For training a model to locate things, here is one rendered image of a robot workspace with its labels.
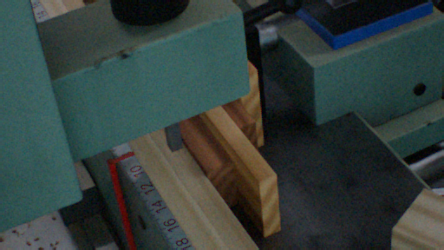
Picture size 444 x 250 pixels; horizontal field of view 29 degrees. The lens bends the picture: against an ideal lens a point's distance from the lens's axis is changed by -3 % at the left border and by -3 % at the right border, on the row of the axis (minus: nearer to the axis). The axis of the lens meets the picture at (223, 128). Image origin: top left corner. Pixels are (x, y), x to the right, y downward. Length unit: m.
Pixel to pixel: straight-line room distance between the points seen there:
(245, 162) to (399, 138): 0.19
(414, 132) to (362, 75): 0.08
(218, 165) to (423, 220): 0.15
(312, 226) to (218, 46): 0.16
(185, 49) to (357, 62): 0.20
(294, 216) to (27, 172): 0.22
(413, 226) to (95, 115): 0.22
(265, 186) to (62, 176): 0.15
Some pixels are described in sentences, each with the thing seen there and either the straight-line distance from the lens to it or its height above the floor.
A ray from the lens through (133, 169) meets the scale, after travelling 0.64.
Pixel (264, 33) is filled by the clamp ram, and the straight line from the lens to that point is 0.74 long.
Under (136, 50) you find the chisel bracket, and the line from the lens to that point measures 0.55.
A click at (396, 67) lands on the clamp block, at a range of 0.75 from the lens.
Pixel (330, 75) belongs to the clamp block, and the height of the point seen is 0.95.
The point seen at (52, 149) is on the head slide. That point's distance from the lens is 0.52.
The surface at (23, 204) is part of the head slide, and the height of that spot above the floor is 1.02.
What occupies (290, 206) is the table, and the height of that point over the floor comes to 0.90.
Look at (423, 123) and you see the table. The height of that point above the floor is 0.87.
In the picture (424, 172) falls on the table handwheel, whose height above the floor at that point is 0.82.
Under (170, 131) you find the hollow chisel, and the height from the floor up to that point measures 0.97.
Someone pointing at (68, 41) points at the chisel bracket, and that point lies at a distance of 0.57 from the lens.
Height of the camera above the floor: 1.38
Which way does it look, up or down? 41 degrees down
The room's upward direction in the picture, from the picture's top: 7 degrees counter-clockwise
